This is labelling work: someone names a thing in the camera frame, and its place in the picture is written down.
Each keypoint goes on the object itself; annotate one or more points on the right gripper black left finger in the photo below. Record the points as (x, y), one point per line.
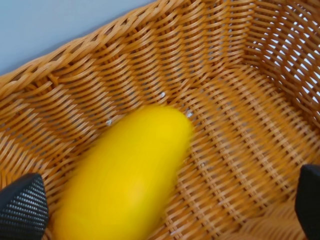
(24, 211)

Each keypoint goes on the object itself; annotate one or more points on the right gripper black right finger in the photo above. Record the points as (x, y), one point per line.
(307, 201)

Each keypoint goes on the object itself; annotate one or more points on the brown wicker basket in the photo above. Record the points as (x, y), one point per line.
(247, 74)

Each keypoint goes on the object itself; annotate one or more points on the yellow mango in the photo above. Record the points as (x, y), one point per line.
(121, 186)

